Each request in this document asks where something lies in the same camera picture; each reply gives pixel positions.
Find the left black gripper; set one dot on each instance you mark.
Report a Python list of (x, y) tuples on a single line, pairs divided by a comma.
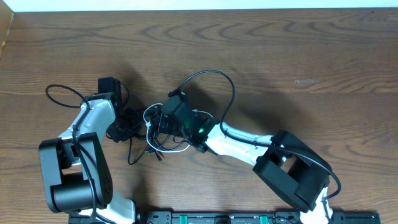
[(138, 120)]

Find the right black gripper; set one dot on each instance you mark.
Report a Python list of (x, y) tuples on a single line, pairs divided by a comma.
[(161, 126)]

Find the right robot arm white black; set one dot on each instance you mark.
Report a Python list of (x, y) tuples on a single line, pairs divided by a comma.
[(298, 175)]

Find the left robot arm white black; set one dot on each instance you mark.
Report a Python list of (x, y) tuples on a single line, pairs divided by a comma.
[(76, 176)]

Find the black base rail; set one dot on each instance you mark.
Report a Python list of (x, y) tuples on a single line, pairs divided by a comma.
[(163, 217)]

